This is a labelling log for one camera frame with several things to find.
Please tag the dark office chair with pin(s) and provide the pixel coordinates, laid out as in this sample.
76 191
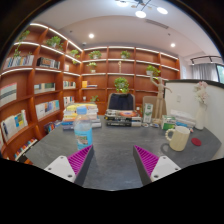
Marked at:
121 101

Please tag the stack of colourful books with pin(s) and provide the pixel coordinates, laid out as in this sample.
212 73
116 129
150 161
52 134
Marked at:
88 111

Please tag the branched round-bulb ceiling lamp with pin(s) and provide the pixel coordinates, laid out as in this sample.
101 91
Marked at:
140 13

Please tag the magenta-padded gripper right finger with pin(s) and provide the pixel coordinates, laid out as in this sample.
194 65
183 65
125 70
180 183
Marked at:
160 168

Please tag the small green box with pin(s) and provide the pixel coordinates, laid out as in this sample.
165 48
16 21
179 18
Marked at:
168 122

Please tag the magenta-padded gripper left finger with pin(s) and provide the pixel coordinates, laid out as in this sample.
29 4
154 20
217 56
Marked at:
63 166

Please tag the white vase with pink flowers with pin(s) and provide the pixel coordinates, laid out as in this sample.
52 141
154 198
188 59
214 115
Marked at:
200 116

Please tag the window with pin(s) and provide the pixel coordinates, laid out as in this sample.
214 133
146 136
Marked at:
220 74

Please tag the recessed ceiling spotlight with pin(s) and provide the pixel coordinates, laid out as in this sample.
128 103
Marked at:
172 45
91 35

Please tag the stack of white books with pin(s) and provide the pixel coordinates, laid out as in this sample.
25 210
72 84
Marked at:
183 118

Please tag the wooden artist mannequin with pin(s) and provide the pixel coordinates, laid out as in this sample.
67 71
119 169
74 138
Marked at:
159 96

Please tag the tan chair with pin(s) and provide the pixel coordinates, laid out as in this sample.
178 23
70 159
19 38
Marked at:
148 100

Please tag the green and white carton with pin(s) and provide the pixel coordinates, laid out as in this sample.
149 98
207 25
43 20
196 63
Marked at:
147 113

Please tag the grey curtain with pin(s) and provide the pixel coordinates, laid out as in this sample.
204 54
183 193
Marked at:
204 71

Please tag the wooden lit shelf unit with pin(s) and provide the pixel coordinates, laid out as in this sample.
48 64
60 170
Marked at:
50 86

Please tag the clear blue-capped water bottle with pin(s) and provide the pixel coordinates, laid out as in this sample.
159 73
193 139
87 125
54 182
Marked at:
83 128

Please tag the white wall socket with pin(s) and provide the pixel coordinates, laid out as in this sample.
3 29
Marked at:
179 98

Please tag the flat round red coaster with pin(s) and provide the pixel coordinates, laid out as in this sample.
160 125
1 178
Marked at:
196 142

